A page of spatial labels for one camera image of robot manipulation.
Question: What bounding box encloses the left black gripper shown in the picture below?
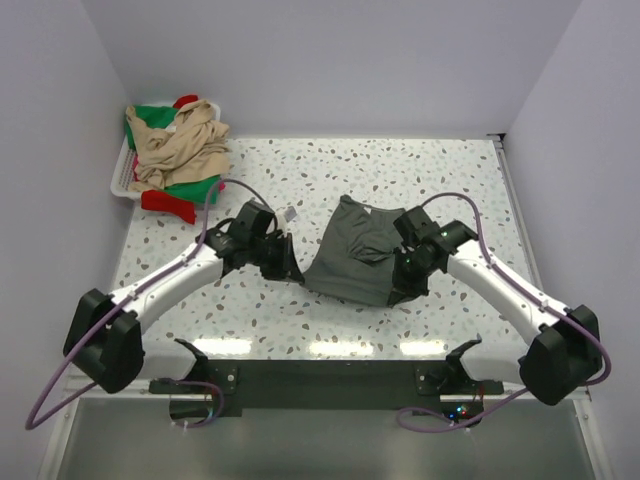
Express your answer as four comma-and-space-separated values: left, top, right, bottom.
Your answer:
248, 230, 304, 282

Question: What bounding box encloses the dark grey t shirt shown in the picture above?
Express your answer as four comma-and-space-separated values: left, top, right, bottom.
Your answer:
303, 195, 429, 307

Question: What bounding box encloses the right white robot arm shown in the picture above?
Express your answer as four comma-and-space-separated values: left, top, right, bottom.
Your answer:
389, 207, 604, 406

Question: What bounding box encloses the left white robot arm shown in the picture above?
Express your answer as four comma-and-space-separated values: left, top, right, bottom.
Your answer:
63, 201, 304, 394

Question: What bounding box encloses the red t shirt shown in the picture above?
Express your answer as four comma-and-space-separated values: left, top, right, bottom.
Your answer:
139, 93, 229, 225

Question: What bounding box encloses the beige t shirt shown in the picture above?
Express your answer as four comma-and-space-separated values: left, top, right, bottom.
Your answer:
125, 99, 230, 192

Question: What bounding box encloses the white plastic basket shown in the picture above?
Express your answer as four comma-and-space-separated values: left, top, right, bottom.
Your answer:
109, 102, 224, 202

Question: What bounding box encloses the green t shirt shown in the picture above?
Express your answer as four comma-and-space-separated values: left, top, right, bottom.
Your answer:
124, 103, 226, 206

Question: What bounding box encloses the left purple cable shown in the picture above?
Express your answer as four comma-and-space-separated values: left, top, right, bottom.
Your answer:
24, 178, 276, 431

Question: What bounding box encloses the purple cable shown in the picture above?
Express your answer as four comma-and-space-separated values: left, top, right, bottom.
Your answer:
397, 192, 614, 432
24, 178, 276, 431

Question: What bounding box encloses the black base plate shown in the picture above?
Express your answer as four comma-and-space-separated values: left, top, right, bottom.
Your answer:
149, 360, 504, 424

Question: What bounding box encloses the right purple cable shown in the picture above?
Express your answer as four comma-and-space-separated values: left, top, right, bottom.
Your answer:
397, 192, 614, 432

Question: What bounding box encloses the aluminium frame rail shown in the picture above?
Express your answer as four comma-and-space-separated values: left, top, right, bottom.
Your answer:
37, 369, 211, 480

